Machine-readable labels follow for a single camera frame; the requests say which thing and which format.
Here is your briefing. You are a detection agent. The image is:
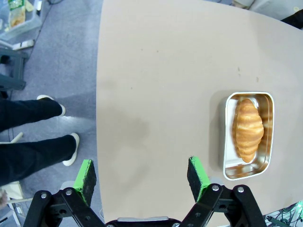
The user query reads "wooden stick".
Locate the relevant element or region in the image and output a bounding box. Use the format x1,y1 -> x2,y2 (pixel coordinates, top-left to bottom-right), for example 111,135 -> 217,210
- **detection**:
0,131 -> 24,145

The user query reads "stainless steel rectangular container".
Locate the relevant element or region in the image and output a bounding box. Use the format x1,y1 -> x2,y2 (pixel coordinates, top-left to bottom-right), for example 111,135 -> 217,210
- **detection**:
222,91 -> 275,182

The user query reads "golden croissant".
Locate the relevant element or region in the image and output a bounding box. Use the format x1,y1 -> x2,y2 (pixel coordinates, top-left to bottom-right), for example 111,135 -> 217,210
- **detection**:
232,98 -> 265,164

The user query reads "grey step stool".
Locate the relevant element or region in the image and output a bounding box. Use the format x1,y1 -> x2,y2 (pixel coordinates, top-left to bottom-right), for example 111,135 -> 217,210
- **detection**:
0,46 -> 29,92

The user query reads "person with beige blazer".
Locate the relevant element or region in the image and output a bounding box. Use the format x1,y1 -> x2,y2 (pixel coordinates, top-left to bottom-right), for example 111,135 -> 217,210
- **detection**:
0,94 -> 80,187

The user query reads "clear plastic storage bin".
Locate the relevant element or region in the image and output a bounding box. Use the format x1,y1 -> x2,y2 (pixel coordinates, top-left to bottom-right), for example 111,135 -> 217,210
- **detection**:
0,0 -> 45,41

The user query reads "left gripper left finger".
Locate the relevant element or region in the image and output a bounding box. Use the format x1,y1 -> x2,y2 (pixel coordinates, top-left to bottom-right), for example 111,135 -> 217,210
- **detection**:
23,158 -> 106,227

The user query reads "green snack bag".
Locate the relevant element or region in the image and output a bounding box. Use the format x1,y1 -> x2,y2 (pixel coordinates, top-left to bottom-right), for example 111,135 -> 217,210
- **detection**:
8,0 -> 27,28

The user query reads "cardboard box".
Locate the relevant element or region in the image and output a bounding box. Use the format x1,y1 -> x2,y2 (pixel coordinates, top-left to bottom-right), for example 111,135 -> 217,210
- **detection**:
0,181 -> 24,201

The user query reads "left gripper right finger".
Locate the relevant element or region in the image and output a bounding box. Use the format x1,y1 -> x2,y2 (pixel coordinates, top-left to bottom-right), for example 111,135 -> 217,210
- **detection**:
181,156 -> 268,227

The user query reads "green lit cable bundle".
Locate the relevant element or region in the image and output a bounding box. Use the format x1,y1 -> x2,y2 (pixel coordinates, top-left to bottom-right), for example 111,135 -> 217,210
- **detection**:
266,201 -> 303,227

